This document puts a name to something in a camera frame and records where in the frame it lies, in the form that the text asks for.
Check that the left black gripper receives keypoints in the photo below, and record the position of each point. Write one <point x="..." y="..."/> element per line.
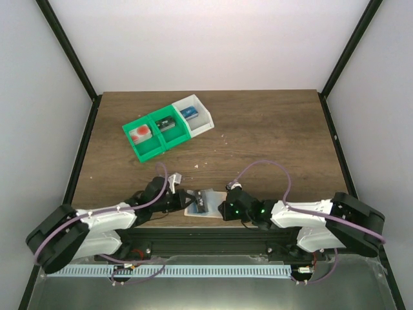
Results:
<point x="181" y="201"/>

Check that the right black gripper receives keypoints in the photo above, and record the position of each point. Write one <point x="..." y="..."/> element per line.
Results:
<point x="226" y="214"/>

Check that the black credit card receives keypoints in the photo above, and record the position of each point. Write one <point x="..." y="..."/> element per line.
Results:
<point x="200" y="204"/>

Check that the blue credit card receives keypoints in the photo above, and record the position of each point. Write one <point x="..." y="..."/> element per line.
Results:
<point x="193" y="210"/>

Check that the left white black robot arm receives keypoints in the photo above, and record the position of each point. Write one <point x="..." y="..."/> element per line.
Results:
<point x="68" y="234"/>

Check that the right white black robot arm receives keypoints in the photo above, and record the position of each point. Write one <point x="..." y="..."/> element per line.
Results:
<point x="342" y="222"/>

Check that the black card stack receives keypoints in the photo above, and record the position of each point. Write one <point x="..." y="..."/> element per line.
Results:
<point x="165" y="123"/>

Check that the white red card stack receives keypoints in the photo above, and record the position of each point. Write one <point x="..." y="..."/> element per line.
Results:
<point x="140" y="134"/>

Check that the blue card stack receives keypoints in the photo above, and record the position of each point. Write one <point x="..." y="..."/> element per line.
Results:
<point x="189" y="113"/>

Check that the left green plastic bin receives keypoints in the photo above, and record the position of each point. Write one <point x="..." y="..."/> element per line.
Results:
<point x="150" y="148"/>

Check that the green plastic bin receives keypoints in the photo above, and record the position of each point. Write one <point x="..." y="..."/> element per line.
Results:
<point x="172" y="137"/>
<point x="150" y="148"/>

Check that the middle green plastic bin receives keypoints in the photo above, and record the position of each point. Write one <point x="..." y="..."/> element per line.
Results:
<point x="172" y="137"/>

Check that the white plastic bin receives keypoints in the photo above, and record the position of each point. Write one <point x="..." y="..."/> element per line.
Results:
<point x="200" y="124"/>

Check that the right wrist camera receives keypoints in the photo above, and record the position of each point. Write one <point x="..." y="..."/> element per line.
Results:
<point x="233" y="185"/>

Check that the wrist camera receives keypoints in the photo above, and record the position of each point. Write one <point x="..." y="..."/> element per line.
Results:
<point x="174" y="180"/>
<point x="233" y="185"/>

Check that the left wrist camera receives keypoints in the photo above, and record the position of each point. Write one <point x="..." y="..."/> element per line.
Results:
<point x="174" y="180"/>

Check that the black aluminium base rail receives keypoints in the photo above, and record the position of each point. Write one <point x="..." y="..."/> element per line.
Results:
<point x="166" y="242"/>

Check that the light blue slotted cable duct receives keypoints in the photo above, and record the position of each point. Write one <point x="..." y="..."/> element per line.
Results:
<point x="179" y="271"/>

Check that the left black frame post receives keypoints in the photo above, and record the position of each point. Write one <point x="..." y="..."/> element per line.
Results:
<point x="60" y="34"/>

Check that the black frame post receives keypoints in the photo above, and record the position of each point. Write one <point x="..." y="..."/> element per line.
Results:
<point x="60" y="34"/>
<point x="351" y="45"/>

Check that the right black frame post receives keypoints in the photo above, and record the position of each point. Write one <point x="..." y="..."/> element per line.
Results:
<point x="351" y="45"/>

